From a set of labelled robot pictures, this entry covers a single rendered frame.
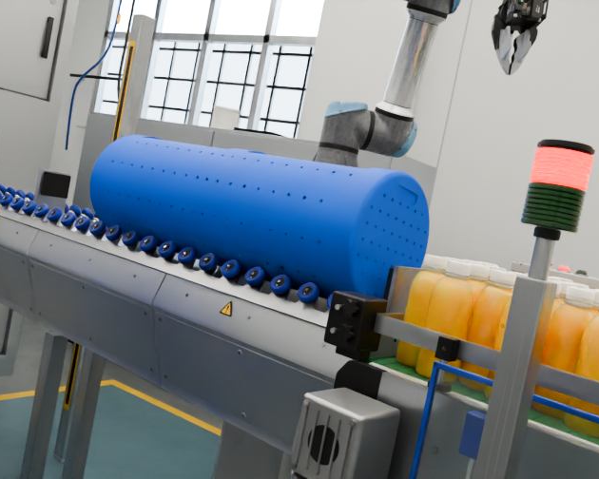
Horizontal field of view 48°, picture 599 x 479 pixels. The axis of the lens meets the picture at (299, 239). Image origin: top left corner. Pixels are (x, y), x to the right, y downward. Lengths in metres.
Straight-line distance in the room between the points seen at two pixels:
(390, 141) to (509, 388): 1.22
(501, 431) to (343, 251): 0.52
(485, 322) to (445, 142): 3.31
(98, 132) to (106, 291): 2.66
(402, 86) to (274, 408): 0.99
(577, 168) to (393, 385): 0.46
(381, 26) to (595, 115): 1.38
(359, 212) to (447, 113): 3.18
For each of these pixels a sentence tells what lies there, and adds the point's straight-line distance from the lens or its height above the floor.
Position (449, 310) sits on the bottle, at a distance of 1.08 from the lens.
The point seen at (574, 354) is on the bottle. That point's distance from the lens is 1.05.
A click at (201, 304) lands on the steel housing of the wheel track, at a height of 0.87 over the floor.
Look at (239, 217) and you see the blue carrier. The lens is 1.42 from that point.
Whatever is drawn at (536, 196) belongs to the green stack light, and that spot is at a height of 1.19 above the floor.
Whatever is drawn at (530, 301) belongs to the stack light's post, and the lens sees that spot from 0.81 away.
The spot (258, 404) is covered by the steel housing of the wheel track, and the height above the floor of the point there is 0.71.
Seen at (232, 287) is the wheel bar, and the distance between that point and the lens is 1.46.
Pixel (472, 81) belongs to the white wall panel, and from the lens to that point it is 4.38.
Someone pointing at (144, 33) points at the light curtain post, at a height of 1.63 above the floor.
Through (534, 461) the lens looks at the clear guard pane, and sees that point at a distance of 0.95.
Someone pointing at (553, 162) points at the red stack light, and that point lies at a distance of 0.81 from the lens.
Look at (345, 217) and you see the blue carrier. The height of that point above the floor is 1.12.
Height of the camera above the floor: 1.13
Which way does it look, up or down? 3 degrees down
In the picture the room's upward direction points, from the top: 11 degrees clockwise
